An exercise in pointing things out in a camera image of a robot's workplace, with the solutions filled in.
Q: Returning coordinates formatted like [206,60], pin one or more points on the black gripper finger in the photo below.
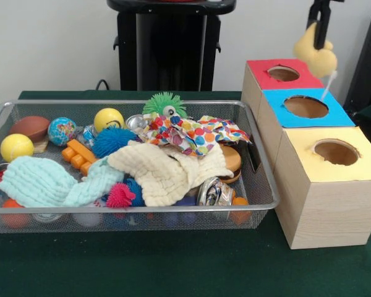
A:
[323,28]
[313,14]

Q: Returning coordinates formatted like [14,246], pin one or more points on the white multicolour dotted cloth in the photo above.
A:
[216,134]
[164,127]

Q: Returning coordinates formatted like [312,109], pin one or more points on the green fuzzy toy with eyes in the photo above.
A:
[156,103]

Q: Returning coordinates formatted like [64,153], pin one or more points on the cream waffle cloth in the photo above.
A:
[160,173]

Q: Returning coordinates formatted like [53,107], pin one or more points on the orange plastic grid tray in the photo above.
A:
[77,154]

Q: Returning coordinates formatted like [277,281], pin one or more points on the wooden box with three holes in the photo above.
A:
[334,213]

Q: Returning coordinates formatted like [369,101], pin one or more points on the black chair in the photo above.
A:
[368,62]

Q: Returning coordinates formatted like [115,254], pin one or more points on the foam burger toy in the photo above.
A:
[232,161]

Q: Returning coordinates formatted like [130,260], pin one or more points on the crushed drink can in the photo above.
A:
[216,191]

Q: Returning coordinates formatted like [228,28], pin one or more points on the yellow ball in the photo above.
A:
[106,117]
[16,148]

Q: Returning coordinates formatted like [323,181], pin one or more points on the blue globe print ball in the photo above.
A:
[62,131]

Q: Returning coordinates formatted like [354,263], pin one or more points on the mint green cloth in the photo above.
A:
[37,182]

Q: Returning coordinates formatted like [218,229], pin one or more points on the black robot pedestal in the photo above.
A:
[160,46]

